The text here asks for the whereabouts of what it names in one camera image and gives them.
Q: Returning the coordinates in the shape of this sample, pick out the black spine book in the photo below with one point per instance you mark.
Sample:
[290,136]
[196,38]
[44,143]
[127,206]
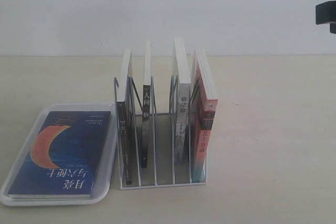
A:
[146,104]

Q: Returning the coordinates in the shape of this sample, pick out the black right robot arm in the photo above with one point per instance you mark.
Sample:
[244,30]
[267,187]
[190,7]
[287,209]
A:
[325,13]

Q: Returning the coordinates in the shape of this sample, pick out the white plastic tray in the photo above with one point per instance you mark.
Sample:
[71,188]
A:
[104,171]

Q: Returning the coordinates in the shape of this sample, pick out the red teal spine book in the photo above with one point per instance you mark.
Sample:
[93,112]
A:
[203,108]

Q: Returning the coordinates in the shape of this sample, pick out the blue moon cover book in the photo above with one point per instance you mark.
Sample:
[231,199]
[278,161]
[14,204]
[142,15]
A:
[63,159]

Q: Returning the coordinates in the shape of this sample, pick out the white wire book rack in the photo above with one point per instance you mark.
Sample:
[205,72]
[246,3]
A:
[161,170]

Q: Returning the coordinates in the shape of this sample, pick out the dark brown spine book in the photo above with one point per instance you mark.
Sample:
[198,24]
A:
[125,117]

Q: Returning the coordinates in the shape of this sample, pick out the grey white spine book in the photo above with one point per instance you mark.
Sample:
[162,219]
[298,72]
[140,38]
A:
[182,82]

